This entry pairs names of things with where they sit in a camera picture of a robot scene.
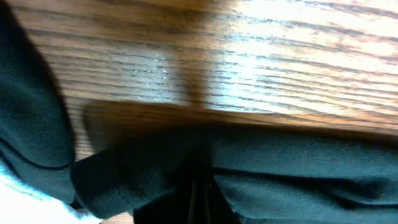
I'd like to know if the black garment under blue one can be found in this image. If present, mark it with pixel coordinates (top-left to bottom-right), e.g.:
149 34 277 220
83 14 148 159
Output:
1 1 75 204

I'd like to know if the light blue garment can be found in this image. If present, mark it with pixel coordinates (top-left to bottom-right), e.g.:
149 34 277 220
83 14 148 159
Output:
1 162 102 224

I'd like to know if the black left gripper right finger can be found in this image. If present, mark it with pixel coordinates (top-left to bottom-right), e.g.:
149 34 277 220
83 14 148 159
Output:
203 181 241 224

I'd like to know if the black t-shirt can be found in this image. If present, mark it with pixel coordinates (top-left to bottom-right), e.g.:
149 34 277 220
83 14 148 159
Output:
71 125 397 223

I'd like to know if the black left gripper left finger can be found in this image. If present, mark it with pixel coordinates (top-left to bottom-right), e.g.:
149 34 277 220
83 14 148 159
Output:
133 180 197 224

